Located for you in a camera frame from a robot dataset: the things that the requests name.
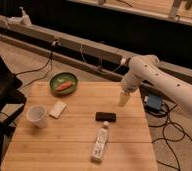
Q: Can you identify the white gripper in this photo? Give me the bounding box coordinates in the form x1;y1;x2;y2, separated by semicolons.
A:
118;71;142;107

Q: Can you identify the black eraser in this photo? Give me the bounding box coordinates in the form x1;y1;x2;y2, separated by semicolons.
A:
95;112;116;122

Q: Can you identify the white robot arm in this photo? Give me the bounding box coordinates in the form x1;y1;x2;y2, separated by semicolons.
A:
119;55;192;115

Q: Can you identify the white sponge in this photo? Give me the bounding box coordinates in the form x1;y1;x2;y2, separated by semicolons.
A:
49;101;66;119

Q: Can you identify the blue box on floor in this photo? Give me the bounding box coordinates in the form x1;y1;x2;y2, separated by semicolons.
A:
144;94;162;111

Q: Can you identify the orange carrot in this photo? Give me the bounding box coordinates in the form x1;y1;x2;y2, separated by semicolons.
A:
56;81;72;91

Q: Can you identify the green bowl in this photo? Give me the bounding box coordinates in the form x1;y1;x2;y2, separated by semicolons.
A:
49;72;78;96

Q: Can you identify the white plastic cup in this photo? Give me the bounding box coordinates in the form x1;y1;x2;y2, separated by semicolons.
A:
26;105;47;128

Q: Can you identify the black chair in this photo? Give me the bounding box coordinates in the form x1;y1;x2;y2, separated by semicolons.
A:
0;55;26;166

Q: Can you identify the white spray bottle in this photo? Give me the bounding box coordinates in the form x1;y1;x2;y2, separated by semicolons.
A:
19;7;32;26

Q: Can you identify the black cable left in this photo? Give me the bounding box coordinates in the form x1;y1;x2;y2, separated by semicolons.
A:
0;41;60;89

